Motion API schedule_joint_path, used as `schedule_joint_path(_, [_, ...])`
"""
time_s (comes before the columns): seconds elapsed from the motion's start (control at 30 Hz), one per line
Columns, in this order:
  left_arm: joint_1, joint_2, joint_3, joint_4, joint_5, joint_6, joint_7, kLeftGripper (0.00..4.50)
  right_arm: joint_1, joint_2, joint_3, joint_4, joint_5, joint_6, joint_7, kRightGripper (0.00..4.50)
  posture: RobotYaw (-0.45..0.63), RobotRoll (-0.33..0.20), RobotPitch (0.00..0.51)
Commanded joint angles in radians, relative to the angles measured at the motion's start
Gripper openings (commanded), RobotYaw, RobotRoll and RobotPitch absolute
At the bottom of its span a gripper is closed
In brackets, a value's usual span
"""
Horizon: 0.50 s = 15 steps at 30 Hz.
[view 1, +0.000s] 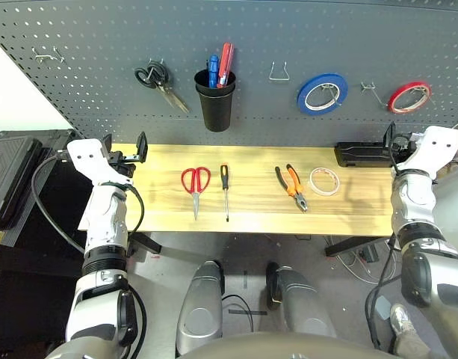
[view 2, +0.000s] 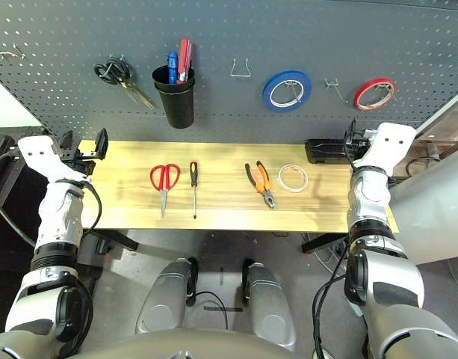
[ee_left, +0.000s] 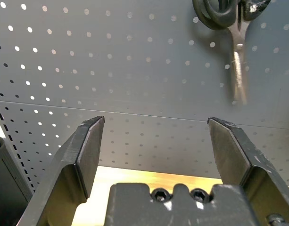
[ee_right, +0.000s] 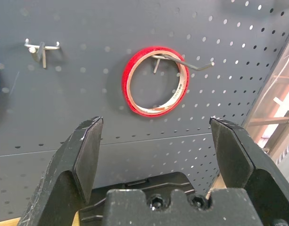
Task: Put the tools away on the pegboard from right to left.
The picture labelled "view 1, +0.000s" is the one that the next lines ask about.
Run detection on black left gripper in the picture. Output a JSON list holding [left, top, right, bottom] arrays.
[[101, 131, 149, 180]]

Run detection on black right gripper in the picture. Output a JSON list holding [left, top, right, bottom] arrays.
[[384, 121, 418, 165]]

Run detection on red handled scissors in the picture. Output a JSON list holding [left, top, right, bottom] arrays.
[[181, 166, 211, 221]]

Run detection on white tape roll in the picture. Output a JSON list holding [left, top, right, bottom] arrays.
[[309, 167, 341, 197]]

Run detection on orange black screwdriver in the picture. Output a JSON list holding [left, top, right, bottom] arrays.
[[220, 164, 230, 223]]

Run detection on orange black pliers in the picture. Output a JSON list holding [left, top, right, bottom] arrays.
[[274, 163, 309, 213]]

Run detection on black pegboard cup holder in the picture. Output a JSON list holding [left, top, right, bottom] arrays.
[[194, 68, 237, 133]]

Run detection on grey perforated pegboard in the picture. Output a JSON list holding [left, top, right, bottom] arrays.
[[0, 0, 458, 147]]

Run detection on small black tool case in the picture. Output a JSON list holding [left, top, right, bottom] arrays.
[[333, 141, 396, 168]]

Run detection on red tape roll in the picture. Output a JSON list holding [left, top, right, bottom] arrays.
[[387, 81, 433, 114]]

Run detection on silver long tape hook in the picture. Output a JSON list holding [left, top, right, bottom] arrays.
[[360, 82, 387, 110]]

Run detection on silver scissors hook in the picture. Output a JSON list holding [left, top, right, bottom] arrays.
[[148, 58, 166, 82]]

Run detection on grey side desk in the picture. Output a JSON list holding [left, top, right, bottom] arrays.
[[432, 174, 458, 248]]

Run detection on blue tape roll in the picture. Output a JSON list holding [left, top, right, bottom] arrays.
[[297, 73, 349, 116]]

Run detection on large black ribbed case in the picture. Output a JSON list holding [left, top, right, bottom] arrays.
[[0, 136, 43, 231]]

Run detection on black power adapter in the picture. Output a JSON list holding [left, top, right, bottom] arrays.
[[362, 245, 381, 265]]

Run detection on silver double prong hook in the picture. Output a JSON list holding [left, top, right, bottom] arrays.
[[31, 46, 66, 64]]

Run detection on grey foot pedal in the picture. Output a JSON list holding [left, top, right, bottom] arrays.
[[374, 295, 392, 321]]

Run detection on silver left robot leg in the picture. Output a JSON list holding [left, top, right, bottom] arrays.
[[175, 260, 226, 356]]

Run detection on silver robot leg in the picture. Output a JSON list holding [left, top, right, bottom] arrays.
[[265, 261, 338, 340], [175, 260, 226, 356]]

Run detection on black rolling equipment cabinet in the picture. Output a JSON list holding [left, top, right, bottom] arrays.
[[0, 129, 91, 359]]

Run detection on white person's sneaker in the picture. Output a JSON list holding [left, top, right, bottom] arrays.
[[389, 303, 418, 336]]

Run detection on silver right robot leg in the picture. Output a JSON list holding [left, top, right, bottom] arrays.
[[265, 261, 338, 340]]

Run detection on person's beige trouser leg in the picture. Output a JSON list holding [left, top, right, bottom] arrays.
[[392, 331, 431, 359]]

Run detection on grey robot torso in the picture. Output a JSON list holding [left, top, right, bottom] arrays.
[[176, 331, 401, 359]]

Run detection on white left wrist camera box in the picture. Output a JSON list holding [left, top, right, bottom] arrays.
[[66, 138, 134, 186]]

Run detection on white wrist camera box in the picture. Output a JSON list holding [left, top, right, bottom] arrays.
[[66, 138, 134, 186], [398, 126, 458, 180]]

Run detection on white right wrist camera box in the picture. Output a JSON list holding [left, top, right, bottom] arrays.
[[398, 126, 458, 180]]

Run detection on black handled scissors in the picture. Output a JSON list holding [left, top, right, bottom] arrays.
[[134, 61, 191, 114]]

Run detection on black table leg bracket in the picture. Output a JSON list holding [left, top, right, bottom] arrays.
[[129, 231, 162, 255], [324, 236, 386, 258]]

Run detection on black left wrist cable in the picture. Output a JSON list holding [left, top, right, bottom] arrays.
[[31, 151, 86, 255]]

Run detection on silver wire pliers holder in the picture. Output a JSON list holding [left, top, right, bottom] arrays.
[[268, 61, 290, 82]]

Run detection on red handled tool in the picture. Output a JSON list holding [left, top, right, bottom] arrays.
[[217, 42, 235, 89]]

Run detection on white floor cables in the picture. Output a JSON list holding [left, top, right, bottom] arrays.
[[340, 239, 401, 285]]

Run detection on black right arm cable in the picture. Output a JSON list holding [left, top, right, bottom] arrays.
[[365, 231, 401, 351]]

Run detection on black floor cable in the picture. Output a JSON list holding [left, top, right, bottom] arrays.
[[220, 294, 255, 334]]

